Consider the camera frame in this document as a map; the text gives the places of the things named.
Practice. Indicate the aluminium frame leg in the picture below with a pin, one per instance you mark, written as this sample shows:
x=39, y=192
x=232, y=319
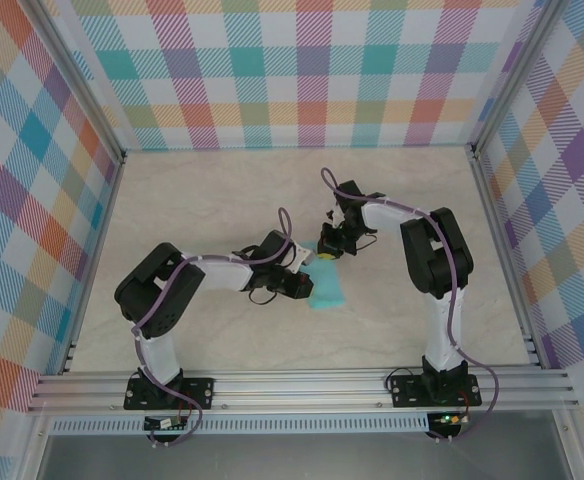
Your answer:
x=34, y=450
x=569, y=445

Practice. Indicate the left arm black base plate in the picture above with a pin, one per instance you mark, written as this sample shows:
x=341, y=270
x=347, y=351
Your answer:
x=197, y=392

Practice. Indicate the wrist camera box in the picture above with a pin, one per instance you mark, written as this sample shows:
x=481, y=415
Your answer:
x=304, y=255
x=336, y=216

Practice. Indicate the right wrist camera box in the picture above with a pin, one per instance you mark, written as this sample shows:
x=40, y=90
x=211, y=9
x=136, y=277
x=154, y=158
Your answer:
x=336, y=216

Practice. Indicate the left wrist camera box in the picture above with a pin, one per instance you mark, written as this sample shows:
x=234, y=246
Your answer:
x=304, y=255

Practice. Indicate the grey metal sheet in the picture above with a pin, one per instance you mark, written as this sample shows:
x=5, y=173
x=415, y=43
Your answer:
x=297, y=457

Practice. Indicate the aluminium mounting rail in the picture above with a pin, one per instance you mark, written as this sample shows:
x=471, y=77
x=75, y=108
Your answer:
x=297, y=390

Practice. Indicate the aluminium frame post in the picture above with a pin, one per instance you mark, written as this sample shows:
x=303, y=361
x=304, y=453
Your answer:
x=514, y=82
x=79, y=85

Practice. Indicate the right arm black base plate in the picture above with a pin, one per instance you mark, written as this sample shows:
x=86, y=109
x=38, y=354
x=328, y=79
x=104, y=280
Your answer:
x=407, y=392

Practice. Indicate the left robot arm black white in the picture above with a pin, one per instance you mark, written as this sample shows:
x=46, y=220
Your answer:
x=157, y=305

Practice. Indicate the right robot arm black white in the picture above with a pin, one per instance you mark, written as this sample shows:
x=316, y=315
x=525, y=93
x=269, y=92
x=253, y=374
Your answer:
x=432, y=260

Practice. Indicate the aluminium table side rail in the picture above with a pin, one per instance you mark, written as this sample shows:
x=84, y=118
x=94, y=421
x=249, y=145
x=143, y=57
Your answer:
x=97, y=255
x=499, y=250

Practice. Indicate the light blue cloth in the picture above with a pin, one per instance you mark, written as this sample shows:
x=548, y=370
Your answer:
x=329, y=292

